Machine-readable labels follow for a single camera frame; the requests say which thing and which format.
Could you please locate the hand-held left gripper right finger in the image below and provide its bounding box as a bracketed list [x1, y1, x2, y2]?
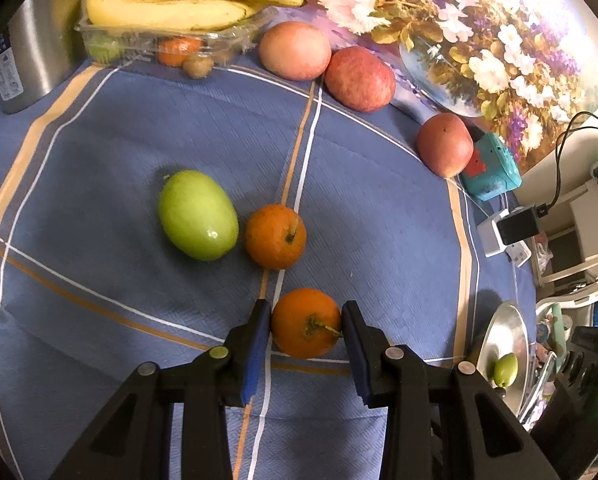
[340, 300, 562, 480]

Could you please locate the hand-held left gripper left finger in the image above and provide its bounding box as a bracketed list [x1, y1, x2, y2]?
[49, 299, 272, 480]

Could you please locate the orange mandarin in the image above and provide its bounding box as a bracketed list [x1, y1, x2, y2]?
[244, 204, 308, 271]
[271, 288, 342, 360]
[157, 37, 203, 67]

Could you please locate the green jujube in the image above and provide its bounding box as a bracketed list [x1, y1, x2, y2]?
[493, 352, 520, 388]
[86, 35, 124, 65]

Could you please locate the round steel basin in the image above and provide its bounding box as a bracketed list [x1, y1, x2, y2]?
[466, 301, 542, 418]

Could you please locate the white plastic chair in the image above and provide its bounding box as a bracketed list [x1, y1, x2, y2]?
[534, 280, 598, 321]

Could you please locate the green mango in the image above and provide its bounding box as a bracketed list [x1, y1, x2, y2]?
[159, 170, 240, 262]

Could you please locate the white plug adapter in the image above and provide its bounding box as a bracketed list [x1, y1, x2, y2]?
[504, 242, 532, 266]

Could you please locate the white power adapter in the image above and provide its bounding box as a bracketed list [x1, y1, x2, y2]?
[476, 205, 517, 258]

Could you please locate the black charger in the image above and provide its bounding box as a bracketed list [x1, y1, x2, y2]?
[496, 207, 542, 247]

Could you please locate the red apple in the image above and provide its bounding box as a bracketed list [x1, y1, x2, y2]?
[324, 46, 396, 113]
[415, 112, 475, 179]

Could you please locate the teal box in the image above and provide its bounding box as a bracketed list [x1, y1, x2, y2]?
[460, 132, 522, 202]

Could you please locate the blue striped tablecloth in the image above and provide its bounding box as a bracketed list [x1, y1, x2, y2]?
[0, 60, 537, 480]

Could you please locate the brown kiwi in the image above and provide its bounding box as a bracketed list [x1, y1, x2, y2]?
[181, 55, 215, 80]

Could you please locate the pale orange apple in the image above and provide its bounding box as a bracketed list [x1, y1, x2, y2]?
[258, 21, 332, 82]

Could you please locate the clear plastic container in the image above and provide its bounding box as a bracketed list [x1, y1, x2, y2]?
[74, 6, 280, 68]

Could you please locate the flower painting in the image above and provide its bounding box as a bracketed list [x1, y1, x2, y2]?
[249, 0, 598, 166]

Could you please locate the stainless steel kettle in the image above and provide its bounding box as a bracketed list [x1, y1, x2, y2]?
[0, 0, 87, 115]

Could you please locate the black charger cable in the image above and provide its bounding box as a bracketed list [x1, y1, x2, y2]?
[536, 110, 598, 218]

